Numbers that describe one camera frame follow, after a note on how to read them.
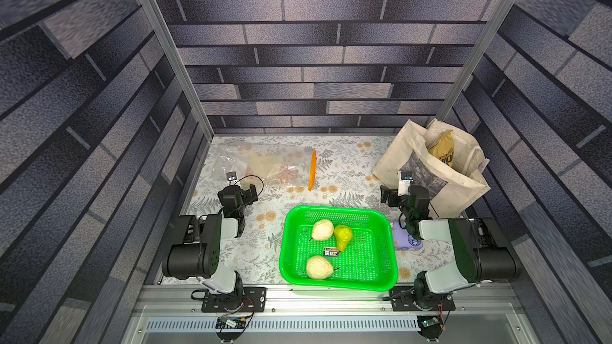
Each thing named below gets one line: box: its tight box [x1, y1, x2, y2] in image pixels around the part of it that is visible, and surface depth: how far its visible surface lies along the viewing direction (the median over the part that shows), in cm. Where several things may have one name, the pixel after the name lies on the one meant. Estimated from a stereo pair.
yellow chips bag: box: [427, 129, 455, 167], surface depth 86 cm
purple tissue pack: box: [392, 221, 424, 250], surface depth 81 cm
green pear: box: [333, 224, 353, 252], surface depth 83 cm
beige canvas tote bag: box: [372, 118, 491, 219], surface depth 82 cm
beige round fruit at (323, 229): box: [312, 218, 334, 241], surface depth 85 cm
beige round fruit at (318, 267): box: [306, 255, 334, 280], surface depth 76 cm
